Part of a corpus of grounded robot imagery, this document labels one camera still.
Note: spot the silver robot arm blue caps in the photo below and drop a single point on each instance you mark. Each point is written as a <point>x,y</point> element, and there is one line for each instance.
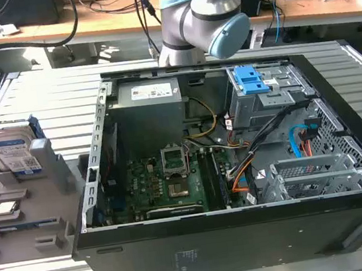
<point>198,16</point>

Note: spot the wooden desk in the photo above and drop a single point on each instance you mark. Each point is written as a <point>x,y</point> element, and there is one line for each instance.
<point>102,22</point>

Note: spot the black graphics card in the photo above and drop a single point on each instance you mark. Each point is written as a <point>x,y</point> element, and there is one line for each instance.
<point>174,211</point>

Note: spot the black RAM stick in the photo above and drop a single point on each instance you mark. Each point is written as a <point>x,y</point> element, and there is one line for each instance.
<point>220,183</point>

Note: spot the blue plastic drive latch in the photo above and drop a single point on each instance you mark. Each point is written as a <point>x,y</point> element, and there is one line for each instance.
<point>250,79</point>

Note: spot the silver CPU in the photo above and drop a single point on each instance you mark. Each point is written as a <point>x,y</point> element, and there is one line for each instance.
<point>5,208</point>

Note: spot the grey parts rack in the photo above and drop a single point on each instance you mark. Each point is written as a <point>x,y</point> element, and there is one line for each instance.
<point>37,211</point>

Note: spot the black open PC case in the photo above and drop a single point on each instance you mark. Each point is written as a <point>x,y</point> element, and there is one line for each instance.
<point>216,248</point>

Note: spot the grey power supply unit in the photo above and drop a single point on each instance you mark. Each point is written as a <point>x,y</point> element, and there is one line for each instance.
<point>145,120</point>

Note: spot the crumpled white paper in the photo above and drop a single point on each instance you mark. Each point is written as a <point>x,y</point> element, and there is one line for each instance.
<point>0,28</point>

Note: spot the chipset heatsink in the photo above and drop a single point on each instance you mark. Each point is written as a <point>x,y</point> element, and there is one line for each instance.
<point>178,190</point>

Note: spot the grey metal disk bay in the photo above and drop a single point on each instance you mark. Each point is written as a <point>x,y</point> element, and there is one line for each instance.
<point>313,179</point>

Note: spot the large black box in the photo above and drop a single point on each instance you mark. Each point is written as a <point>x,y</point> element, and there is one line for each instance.
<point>8,11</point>

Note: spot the hard disk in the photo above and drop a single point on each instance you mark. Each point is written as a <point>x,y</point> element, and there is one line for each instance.
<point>9,148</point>

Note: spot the green motherboard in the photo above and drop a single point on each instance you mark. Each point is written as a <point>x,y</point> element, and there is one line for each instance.
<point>147,186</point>

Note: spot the grey metal drive cage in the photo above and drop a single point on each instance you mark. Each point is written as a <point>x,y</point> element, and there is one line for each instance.
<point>251,109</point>

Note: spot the CPU socket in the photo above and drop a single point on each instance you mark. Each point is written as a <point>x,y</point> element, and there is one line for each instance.
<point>174,161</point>

